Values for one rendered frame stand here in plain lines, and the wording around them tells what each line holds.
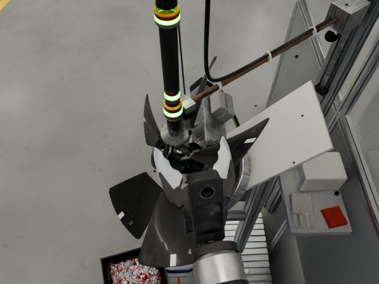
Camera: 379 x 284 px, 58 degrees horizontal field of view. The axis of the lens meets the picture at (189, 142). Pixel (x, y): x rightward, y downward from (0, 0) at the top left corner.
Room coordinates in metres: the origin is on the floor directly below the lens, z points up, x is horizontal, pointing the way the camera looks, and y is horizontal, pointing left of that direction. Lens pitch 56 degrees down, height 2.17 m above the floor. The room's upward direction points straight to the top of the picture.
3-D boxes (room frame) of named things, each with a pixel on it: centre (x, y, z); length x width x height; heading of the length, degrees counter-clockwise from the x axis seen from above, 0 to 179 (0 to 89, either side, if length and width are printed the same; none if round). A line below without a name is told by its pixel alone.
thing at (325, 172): (0.71, -0.54, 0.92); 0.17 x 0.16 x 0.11; 92
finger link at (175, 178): (0.29, 0.04, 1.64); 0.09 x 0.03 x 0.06; 40
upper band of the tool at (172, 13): (0.51, 0.04, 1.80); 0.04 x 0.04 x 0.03
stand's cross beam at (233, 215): (0.65, -0.18, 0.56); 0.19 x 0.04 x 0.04; 92
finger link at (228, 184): (0.27, -0.05, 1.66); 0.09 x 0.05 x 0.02; 163
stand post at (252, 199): (0.65, -0.29, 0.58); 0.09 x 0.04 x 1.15; 2
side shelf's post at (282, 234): (0.64, -0.51, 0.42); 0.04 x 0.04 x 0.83; 2
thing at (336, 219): (0.52, -0.57, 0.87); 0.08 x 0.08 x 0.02; 13
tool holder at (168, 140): (0.51, 0.03, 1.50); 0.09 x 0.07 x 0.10; 127
